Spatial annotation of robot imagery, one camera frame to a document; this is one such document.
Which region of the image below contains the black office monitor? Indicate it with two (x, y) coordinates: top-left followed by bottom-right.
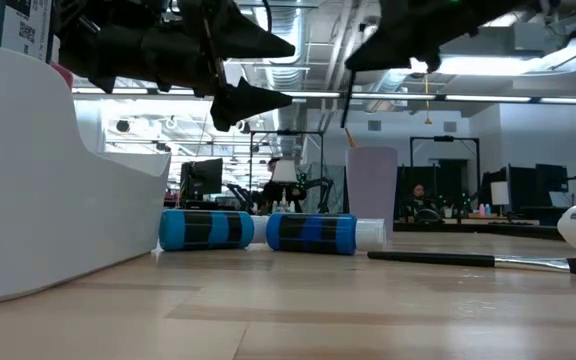
(535, 163), (569, 206)

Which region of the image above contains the black background monitor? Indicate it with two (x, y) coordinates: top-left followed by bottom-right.
(179, 157), (224, 202)

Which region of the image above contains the black flat-bristle paintbrush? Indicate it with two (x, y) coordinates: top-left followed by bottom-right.
(366, 249), (576, 275)

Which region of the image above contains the small light blue paint bottle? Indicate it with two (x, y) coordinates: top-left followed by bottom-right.
(158, 208), (269, 252)

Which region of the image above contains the long ceiling light strip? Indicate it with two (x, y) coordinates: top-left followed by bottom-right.
(70, 84), (576, 106)

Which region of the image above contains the slanted silver ceiling duct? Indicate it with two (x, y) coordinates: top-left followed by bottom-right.
(367, 69), (414, 99)

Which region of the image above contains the white plastic bin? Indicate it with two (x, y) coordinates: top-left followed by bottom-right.
(0, 39), (172, 307)

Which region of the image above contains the small royal blue paint bottle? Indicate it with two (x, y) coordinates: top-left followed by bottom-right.
(265, 212), (387, 256)

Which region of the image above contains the person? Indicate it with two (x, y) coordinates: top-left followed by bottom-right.
(407, 183), (444, 222)
(260, 157), (309, 214)

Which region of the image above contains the black paintbrush silver ferrule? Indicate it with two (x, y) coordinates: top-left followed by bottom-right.
(340, 69), (357, 129)

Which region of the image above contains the red paint bottle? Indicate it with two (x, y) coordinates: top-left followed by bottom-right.
(50, 62), (75, 91)

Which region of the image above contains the ribbed silver ceiling duct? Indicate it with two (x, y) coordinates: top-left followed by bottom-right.
(262, 0), (319, 151)

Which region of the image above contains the orange hanging cord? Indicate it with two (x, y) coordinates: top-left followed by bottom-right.
(423, 73), (432, 126)

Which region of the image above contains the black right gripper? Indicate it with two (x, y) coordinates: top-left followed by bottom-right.
(345, 0), (539, 74)

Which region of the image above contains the white room column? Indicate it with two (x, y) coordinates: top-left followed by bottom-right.
(75, 99), (108, 151)

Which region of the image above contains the white lampshade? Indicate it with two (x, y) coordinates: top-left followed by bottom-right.
(490, 180), (511, 205)
(272, 159), (298, 184)

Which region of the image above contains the black room partition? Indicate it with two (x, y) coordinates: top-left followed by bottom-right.
(396, 163), (480, 221)

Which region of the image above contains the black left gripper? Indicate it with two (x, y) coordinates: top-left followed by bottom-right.
(102, 0), (297, 134)

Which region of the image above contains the lilac plastic cup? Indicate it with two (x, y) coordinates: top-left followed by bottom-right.
(345, 145), (399, 241)

